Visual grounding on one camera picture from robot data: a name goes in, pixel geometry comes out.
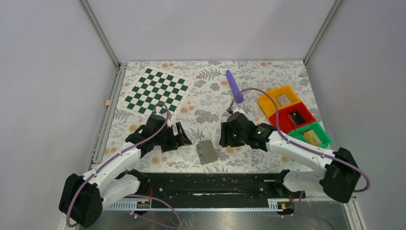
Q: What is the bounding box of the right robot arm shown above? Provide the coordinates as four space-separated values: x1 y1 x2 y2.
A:
219 112 361 203

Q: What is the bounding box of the black item in red bin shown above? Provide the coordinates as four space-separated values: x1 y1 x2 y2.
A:
288 111 306 126

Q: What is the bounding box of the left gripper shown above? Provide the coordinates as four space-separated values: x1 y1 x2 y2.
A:
154 122 192 152

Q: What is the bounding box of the silver item in yellow bin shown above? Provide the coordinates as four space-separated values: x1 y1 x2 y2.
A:
276 94 291 107

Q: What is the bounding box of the grey card holder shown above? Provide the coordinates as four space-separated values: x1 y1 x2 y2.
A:
196 140 218 165

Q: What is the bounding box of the yellow item in green bin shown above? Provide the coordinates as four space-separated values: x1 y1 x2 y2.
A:
302 130 322 146

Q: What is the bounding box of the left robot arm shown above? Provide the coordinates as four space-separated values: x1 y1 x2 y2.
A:
58 114 192 228

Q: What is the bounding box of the purple cylinder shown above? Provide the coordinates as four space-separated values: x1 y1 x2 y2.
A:
226 70 244 104

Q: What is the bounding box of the red bin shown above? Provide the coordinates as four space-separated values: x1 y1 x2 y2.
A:
269 102 316 133

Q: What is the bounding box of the green white chessboard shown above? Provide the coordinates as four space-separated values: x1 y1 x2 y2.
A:
117 67 195 123

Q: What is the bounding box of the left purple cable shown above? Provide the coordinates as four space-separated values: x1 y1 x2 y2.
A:
66 103 182 230

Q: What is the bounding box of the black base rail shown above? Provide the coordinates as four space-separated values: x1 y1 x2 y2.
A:
136 172 301 209

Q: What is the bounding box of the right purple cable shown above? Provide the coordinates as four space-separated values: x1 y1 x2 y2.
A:
227 88 371 230

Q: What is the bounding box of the green bin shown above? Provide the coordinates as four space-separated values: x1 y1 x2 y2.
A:
288 122 332 148

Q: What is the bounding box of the purple cable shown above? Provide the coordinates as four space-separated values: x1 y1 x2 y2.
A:
66 103 182 230
227 88 371 230

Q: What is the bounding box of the floral table mat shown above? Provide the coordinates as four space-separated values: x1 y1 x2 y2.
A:
119 60 322 173

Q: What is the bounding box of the yellow bin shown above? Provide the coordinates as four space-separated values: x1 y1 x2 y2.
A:
257 85 301 118

